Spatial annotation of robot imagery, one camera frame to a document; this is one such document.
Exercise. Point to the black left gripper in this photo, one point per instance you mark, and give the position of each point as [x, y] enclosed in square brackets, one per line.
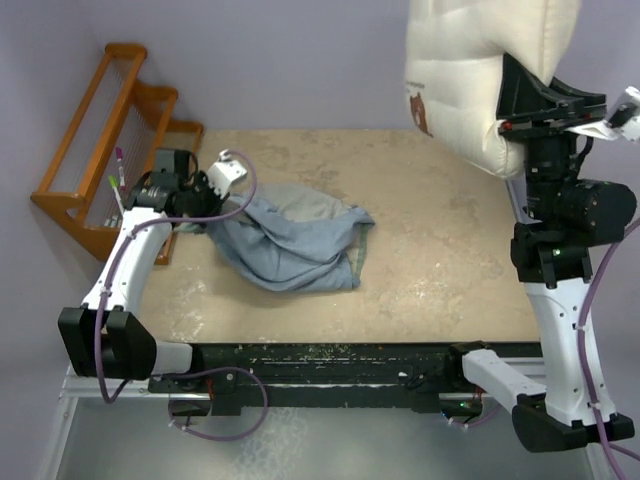
[215, 199]

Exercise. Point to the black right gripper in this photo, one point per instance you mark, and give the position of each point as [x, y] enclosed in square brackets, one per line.
[521, 94]

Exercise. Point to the green grey patchwork pillowcase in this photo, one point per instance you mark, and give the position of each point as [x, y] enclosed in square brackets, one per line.
[293, 238]

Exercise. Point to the cream pillow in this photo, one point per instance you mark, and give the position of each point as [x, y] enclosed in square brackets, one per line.
[454, 69]

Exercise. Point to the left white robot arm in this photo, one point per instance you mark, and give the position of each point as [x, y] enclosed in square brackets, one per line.
[103, 335]

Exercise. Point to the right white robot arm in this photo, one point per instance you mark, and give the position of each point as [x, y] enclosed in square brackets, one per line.
[567, 216]

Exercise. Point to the green capped marker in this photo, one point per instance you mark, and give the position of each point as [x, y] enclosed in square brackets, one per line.
[115, 186]

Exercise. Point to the pink capped marker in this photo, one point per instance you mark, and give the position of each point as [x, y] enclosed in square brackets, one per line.
[120, 168]

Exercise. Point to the orange wooden rack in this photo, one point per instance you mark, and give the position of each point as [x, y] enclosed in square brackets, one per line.
[117, 109]

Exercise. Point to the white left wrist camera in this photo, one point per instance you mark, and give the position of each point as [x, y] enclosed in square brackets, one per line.
[225, 173]

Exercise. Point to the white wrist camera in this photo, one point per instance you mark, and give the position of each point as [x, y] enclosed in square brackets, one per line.
[225, 173]
[621, 122]

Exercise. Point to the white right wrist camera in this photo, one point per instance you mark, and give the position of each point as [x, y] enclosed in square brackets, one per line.
[621, 122]

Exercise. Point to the aluminium table edge rail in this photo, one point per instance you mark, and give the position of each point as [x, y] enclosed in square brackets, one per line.
[517, 194]

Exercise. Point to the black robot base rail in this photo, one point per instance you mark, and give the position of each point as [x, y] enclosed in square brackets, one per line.
[224, 378]

